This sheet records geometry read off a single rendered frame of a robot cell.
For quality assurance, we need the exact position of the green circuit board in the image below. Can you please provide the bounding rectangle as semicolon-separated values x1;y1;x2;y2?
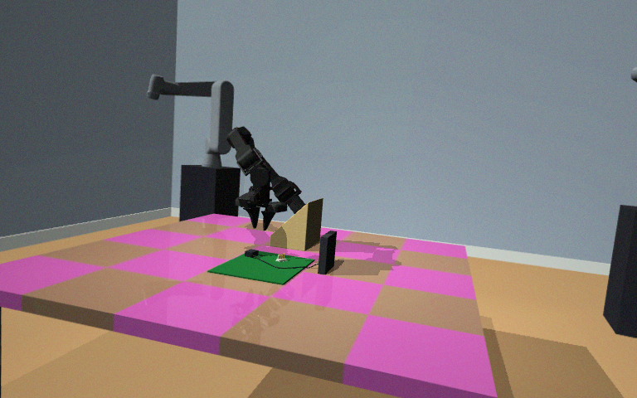
207;251;315;285

